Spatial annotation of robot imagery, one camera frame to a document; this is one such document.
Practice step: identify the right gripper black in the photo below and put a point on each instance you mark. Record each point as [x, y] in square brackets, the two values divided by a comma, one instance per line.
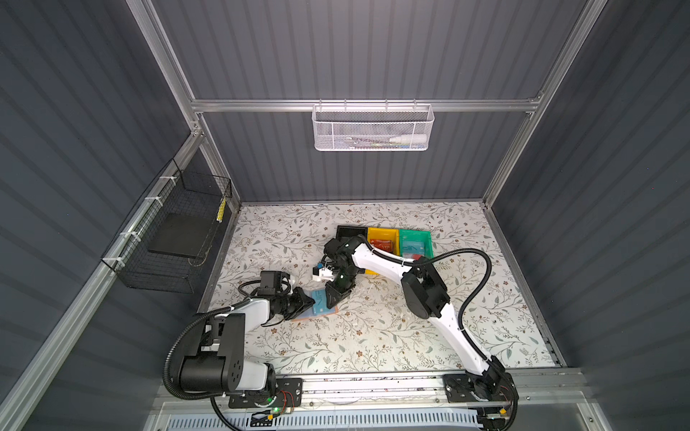
[339, 283]

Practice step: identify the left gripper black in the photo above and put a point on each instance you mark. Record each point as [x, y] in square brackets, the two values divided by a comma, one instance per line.
[294, 304]

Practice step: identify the teal card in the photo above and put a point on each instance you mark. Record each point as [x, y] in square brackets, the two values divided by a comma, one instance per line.
[320, 303]

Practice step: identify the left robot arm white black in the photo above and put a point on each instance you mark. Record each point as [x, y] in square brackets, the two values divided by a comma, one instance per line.
[208, 359]

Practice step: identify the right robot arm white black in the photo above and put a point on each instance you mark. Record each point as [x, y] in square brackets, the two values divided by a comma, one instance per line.
[425, 292]

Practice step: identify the black plastic bin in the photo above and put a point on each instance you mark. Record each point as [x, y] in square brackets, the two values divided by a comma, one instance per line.
[344, 233]

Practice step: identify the yellow plastic bin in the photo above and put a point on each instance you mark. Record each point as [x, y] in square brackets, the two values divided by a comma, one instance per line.
[385, 239]

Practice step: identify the green plastic bin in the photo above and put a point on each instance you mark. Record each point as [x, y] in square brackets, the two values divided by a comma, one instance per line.
[415, 244]

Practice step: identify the black pad in basket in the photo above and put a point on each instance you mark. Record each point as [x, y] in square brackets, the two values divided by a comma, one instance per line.
[181, 236]

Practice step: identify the white marker in basket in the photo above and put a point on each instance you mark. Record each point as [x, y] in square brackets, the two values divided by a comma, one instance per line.
[410, 140]

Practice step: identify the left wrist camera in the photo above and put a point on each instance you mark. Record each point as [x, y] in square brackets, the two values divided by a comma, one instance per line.
[274, 283]

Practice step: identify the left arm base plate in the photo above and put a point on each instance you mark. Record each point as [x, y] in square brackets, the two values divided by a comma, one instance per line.
[284, 392]

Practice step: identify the black wire basket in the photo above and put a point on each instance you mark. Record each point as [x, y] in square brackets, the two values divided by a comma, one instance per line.
[186, 192]

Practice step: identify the white wire basket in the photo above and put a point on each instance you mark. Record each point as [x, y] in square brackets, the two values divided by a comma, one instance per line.
[367, 127]

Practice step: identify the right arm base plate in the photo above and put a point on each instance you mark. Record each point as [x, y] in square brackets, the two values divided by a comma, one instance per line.
[464, 387]

